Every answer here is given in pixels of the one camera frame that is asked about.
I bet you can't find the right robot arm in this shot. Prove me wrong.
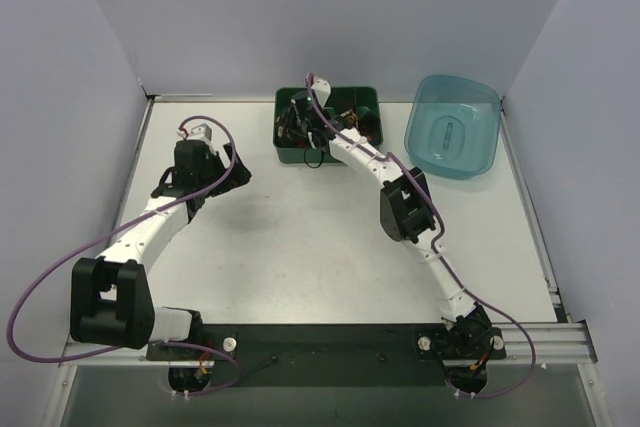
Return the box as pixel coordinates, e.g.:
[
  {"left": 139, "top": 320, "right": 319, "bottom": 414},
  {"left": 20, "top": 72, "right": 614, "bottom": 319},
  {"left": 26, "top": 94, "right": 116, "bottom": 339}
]
[{"left": 274, "top": 80, "right": 494, "bottom": 354}]

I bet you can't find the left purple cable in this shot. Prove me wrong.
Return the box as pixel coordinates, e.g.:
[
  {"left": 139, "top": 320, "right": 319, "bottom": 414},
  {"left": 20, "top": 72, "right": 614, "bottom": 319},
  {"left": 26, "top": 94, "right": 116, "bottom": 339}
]
[{"left": 7, "top": 116, "right": 246, "bottom": 397}]

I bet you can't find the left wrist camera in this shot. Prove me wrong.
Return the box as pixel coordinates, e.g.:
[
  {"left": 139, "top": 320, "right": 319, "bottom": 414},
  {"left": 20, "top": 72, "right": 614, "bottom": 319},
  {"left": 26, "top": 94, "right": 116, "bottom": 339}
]
[{"left": 185, "top": 123, "right": 212, "bottom": 143}]

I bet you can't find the beige patterned rolled tie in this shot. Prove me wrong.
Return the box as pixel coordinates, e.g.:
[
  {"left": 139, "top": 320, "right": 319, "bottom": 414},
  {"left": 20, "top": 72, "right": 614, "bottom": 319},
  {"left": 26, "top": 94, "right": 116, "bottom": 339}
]
[{"left": 340, "top": 109, "right": 359, "bottom": 129}]

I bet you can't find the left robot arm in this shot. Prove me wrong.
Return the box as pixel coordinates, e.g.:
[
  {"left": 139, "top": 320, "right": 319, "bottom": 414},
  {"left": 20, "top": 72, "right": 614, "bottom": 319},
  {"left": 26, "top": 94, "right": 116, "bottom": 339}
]
[{"left": 70, "top": 139, "right": 251, "bottom": 349}]

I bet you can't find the black rolled tie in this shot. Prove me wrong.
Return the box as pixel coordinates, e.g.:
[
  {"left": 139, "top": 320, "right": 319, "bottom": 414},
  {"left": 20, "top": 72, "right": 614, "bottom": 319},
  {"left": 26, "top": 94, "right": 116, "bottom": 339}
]
[{"left": 358, "top": 113, "right": 383, "bottom": 146}]

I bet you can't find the black gold floral tie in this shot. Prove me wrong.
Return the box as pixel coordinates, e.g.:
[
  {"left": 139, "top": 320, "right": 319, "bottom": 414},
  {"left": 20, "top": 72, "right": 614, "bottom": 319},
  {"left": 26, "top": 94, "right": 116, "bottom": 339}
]
[{"left": 274, "top": 113, "right": 297, "bottom": 147}]

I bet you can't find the translucent blue plastic tub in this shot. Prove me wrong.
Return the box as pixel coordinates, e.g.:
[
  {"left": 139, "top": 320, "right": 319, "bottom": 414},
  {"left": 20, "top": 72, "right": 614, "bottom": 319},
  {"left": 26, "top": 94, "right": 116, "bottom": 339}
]
[{"left": 404, "top": 75, "right": 502, "bottom": 180}]

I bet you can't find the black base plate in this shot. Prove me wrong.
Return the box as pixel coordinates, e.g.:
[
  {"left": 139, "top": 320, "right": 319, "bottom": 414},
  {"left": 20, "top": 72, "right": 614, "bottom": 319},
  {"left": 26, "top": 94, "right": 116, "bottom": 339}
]
[{"left": 146, "top": 323, "right": 506, "bottom": 387}]

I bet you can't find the green compartment tray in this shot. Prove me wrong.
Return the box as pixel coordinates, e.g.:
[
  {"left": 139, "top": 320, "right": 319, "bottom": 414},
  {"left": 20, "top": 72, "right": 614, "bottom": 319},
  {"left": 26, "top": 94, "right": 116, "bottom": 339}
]
[{"left": 273, "top": 86, "right": 386, "bottom": 167}]

